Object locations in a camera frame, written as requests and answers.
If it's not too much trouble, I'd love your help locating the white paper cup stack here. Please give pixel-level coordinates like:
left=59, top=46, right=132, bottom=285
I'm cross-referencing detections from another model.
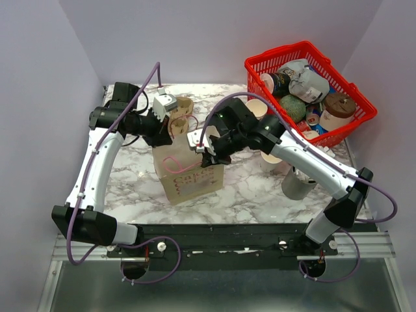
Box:
left=246, top=99, right=268, bottom=120

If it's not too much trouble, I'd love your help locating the cardboard cup carrier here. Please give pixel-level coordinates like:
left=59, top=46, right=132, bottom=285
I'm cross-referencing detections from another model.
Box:
left=168, top=96, right=194, bottom=138

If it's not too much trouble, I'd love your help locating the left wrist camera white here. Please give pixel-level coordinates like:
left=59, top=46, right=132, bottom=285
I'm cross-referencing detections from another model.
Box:
left=152, top=94, right=177, bottom=122

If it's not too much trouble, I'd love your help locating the dark noodle cup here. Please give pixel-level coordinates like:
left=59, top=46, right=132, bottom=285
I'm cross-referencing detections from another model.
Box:
left=260, top=72, right=291, bottom=98

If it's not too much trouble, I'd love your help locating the grey white plastic bag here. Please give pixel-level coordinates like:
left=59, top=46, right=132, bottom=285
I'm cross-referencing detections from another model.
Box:
left=278, top=58, right=330, bottom=104

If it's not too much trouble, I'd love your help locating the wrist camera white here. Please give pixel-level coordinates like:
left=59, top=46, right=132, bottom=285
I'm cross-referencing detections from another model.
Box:
left=187, top=125, right=220, bottom=155
left=152, top=94, right=177, bottom=122

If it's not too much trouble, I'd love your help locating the brown lid tub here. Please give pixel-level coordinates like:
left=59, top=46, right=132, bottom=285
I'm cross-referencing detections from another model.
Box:
left=319, top=92, right=357, bottom=132

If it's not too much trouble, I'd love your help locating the pink paper bag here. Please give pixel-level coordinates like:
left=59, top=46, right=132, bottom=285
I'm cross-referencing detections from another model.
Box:
left=152, top=134, right=224, bottom=205

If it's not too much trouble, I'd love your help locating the aluminium rail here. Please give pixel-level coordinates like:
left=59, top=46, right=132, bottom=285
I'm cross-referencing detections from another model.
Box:
left=51, top=231, right=396, bottom=261

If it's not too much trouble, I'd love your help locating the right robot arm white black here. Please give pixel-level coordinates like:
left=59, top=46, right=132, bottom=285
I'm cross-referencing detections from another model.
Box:
left=188, top=97, right=373, bottom=255

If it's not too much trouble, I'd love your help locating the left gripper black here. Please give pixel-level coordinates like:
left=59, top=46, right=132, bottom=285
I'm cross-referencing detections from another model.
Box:
left=127, top=107, right=173, bottom=148

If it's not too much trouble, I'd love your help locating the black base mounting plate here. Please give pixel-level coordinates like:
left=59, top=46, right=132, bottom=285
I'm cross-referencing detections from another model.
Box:
left=115, top=223, right=333, bottom=275

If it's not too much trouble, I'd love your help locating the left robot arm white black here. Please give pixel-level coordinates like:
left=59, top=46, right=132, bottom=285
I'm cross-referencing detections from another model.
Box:
left=51, top=82, right=177, bottom=257

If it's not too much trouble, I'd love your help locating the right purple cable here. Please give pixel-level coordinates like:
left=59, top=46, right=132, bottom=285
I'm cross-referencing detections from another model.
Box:
left=200, top=92, right=398, bottom=285

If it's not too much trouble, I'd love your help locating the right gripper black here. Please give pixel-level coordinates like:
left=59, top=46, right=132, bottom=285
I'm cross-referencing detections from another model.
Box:
left=200, top=128, right=246, bottom=168

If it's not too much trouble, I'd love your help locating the grey metal straw holder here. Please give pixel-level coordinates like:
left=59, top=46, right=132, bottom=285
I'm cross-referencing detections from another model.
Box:
left=281, top=166, right=317, bottom=201

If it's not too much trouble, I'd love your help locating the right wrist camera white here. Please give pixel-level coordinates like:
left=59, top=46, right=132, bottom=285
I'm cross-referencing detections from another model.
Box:
left=187, top=125, right=220, bottom=155

